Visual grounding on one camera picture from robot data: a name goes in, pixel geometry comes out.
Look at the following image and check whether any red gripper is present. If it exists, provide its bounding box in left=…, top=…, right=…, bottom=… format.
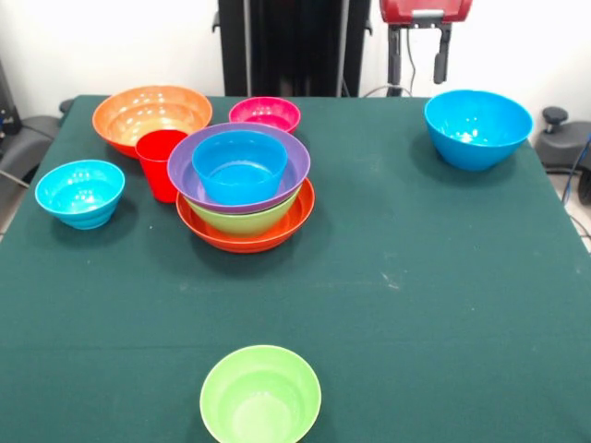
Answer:
left=379, top=0, right=475, bottom=86

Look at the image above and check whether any large blue bowl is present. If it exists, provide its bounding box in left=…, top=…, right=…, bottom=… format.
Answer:
left=423, top=89, right=535, bottom=173

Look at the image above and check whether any purple bowl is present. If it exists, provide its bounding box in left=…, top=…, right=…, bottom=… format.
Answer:
left=166, top=121, right=311, bottom=214

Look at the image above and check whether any translucent blue straight-sided bowl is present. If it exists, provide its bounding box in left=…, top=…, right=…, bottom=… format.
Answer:
left=191, top=129, right=289, bottom=206

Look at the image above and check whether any large green bowl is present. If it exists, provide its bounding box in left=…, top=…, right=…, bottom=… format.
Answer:
left=184, top=184, right=304, bottom=238

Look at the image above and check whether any orange bowl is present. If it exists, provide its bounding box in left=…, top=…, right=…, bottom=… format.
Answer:
left=175, top=177, right=316, bottom=254
left=91, top=84, right=214, bottom=161

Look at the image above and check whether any small green bowl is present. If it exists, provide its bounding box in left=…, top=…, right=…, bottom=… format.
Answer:
left=199, top=344, right=322, bottom=443

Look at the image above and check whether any pink bowl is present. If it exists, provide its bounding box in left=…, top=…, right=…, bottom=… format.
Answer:
left=228, top=96, right=302, bottom=134

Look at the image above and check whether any red cup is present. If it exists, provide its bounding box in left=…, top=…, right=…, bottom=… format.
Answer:
left=135, top=129, right=189, bottom=203

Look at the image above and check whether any small blue ribbed bowl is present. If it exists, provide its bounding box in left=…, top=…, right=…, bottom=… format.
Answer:
left=34, top=159, right=127, bottom=231

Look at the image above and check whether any dark green tablecloth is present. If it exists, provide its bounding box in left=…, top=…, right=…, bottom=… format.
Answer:
left=0, top=94, right=591, bottom=443

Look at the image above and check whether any black wall cable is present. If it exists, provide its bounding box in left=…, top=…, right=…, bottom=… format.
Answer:
left=399, top=27, right=419, bottom=96

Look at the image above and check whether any black pedestal leg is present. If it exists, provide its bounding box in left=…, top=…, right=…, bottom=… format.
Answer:
left=535, top=106, right=591, bottom=170
left=0, top=98, right=75, bottom=186

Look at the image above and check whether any blue cable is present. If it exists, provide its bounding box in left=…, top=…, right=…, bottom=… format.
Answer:
left=561, top=133, right=591, bottom=207

